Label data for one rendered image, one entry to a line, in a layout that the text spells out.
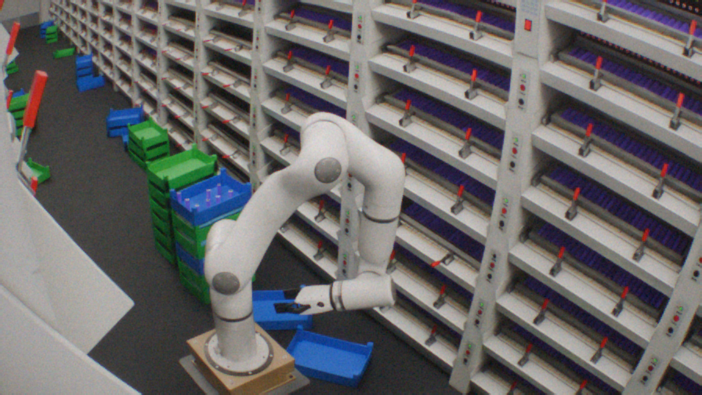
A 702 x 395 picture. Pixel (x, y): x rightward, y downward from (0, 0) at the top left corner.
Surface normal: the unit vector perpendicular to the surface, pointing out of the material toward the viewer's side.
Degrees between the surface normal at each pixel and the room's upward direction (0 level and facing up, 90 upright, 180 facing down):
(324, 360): 0
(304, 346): 0
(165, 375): 0
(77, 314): 90
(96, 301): 90
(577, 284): 21
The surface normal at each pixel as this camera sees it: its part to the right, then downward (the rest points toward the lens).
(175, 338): 0.06, -0.87
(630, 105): -0.22, -0.72
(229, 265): 0.25, 0.07
